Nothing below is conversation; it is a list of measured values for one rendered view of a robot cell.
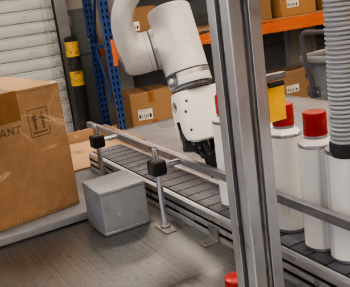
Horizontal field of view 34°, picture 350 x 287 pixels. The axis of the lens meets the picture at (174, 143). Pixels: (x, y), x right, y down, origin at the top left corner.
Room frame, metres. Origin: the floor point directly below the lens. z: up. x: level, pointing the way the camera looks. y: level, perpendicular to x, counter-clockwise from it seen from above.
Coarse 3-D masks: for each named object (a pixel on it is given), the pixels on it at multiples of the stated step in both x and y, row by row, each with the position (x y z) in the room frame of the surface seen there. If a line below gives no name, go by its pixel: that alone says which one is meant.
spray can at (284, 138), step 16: (288, 112) 0.84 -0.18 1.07; (272, 128) 0.85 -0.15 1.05; (288, 128) 0.84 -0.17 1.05; (272, 144) 0.84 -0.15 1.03; (288, 144) 0.83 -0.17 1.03; (288, 160) 0.83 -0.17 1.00; (288, 176) 0.83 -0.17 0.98; (288, 192) 0.83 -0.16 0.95; (288, 208) 0.83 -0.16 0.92; (288, 224) 0.83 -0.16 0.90
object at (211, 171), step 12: (108, 132) 1.36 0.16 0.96; (120, 132) 1.33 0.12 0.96; (132, 144) 1.24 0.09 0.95; (144, 144) 1.19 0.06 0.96; (168, 156) 1.09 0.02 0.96; (180, 156) 1.06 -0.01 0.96; (192, 168) 1.01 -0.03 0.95; (204, 168) 0.97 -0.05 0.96; (216, 168) 0.96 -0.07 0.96; (288, 204) 0.77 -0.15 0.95; (300, 204) 0.75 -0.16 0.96; (312, 204) 0.74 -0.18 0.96; (324, 216) 0.71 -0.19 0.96; (336, 216) 0.69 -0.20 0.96; (348, 216) 0.68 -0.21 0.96; (348, 228) 0.67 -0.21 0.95
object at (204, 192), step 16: (112, 160) 1.38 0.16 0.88; (128, 160) 1.36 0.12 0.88; (144, 160) 1.34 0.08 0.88; (144, 176) 1.22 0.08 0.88; (176, 176) 1.19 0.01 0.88; (192, 176) 1.17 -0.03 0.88; (176, 192) 1.09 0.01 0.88; (192, 192) 1.07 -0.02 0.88; (208, 192) 1.06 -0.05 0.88; (208, 208) 0.98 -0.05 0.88; (224, 208) 0.97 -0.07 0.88; (288, 240) 0.81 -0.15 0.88; (304, 240) 0.80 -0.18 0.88; (320, 256) 0.74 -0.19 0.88
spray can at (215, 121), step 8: (216, 96) 0.98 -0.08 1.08; (216, 104) 0.98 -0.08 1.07; (216, 112) 0.98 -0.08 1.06; (216, 120) 0.97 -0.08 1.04; (216, 128) 0.97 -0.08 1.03; (216, 136) 0.97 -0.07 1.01; (216, 144) 0.98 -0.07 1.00; (216, 152) 0.98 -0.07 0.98; (216, 160) 0.98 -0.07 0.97; (224, 168) 0.97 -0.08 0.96; (224, 184) 0.97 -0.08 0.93; (224, 192) 0.97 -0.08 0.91; (224, 200) 0.97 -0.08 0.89
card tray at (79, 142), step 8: (88, 128) 1.83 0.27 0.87; (112, 128) 1.80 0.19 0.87; (72, 136) 1.80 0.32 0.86; (80, 136) 1.82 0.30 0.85; (88, 136) 1.83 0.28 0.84; (104, 136) 1.84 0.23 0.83; (136, 136) 1.64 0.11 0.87; (72, 144) 1.79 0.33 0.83; (80, 144) 1.78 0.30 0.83; (88, 144) 1.76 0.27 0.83; (112, 144) 1.72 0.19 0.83; (128, 144) 1.70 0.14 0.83; (72, 152) 1.69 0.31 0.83; (80, 152) 1.68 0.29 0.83; (88, 152) 1.66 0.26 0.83; (72, 160) 1.60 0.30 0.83; (80, 160) 1.59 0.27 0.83; (88, 160) 1.58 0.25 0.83; (80, 168) 1.51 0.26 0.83
